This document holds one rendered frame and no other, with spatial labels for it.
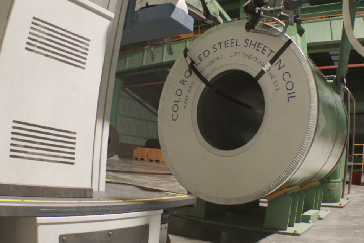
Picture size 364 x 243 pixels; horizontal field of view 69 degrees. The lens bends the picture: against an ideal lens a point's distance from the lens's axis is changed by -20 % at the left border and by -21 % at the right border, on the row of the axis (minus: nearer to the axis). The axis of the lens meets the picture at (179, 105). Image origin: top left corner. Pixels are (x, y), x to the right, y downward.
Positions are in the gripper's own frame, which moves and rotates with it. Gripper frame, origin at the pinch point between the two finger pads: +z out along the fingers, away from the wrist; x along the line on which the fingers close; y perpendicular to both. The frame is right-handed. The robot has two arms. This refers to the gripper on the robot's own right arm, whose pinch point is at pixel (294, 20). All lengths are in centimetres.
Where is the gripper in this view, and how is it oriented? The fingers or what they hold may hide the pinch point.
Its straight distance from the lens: 174.4
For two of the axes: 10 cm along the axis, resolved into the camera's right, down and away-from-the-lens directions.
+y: -6.2, -3.8, 6.9
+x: -7.6, 5.1, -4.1
